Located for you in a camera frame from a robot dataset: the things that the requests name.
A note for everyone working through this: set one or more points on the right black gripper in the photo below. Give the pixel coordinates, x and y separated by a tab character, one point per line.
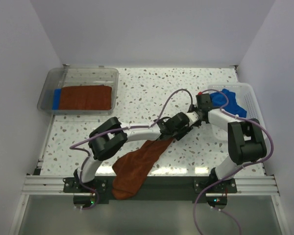
199	107

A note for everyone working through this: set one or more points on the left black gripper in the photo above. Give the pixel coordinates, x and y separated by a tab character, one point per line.
186	129

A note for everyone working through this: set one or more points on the brown towel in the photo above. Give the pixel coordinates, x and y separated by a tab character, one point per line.
93	97
132	169

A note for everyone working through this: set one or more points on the blue towel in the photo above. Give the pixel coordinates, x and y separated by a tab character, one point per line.
232	106
56	99

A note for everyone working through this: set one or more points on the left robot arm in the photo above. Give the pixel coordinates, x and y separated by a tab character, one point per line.
105	141

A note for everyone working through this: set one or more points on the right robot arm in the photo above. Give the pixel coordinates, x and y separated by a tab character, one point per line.
246	143

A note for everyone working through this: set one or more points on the white plastic laundry basket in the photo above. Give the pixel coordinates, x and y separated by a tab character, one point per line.
245	98

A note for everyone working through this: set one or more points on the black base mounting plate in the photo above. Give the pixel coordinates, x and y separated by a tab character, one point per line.
155	188

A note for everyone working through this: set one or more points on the clear plastic storage bin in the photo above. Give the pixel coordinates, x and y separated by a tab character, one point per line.
58	78

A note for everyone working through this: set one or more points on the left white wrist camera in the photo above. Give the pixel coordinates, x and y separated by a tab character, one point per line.
193	117

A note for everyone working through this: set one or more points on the aluminium rail frame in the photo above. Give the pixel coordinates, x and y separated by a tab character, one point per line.
252	181

